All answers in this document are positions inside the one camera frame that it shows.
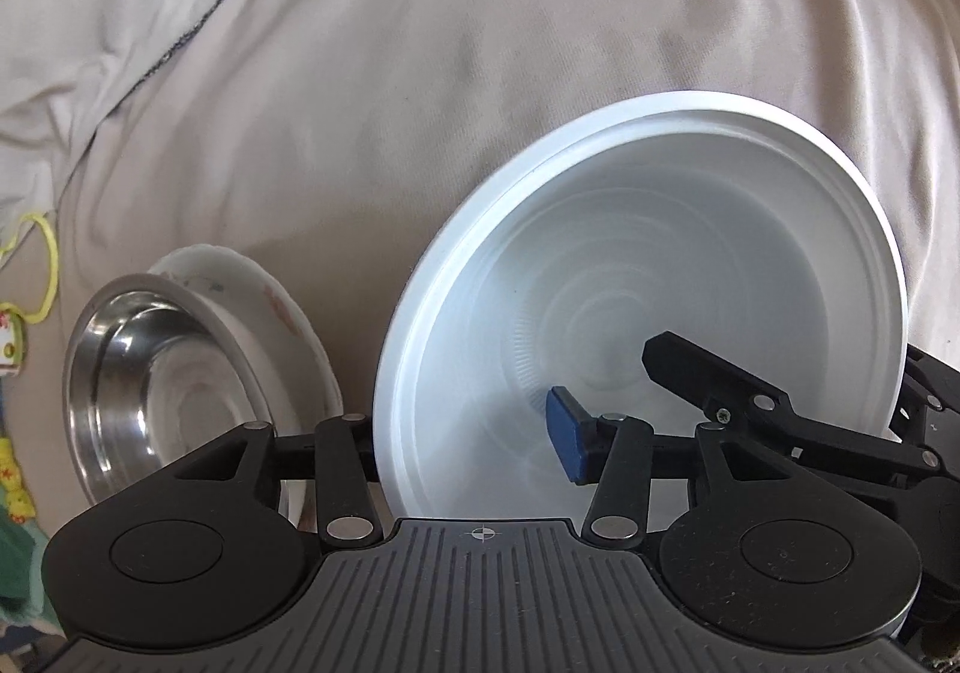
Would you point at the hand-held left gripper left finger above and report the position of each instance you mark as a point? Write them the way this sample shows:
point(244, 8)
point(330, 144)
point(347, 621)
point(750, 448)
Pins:
point(341, 463)

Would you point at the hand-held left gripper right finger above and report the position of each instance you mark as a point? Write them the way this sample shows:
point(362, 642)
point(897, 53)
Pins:
point(570, 440)

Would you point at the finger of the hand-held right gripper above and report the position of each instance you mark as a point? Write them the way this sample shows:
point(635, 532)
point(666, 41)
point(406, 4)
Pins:
point(934, 395)
point(720, 380)

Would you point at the white plastic bowl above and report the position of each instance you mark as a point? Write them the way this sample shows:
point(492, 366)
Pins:
point(675, 230)

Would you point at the white scalloped printed plate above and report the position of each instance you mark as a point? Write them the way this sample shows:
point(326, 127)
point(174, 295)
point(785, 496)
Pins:
point(262, 290)

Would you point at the stainless steel bowl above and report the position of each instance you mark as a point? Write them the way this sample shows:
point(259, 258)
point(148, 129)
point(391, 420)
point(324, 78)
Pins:
point(150, 373)

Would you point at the white printed fabric tag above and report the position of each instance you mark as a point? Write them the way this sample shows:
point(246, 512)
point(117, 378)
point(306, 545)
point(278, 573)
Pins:
point(11, 339)

